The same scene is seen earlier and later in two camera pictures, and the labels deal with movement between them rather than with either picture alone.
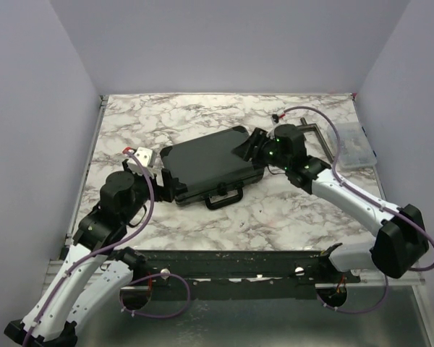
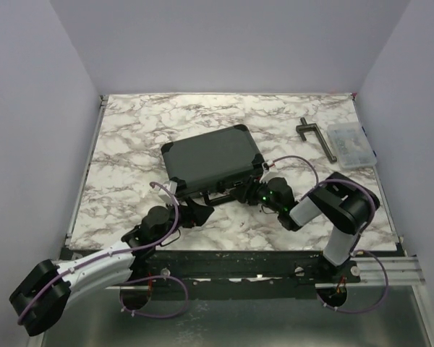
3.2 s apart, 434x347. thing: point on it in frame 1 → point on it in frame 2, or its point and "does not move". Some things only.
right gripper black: (258, 138) → (247, 191)
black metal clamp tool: (312, 126) does not move
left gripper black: (167, 192) → (194, 215)
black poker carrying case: (207, 168) does not move
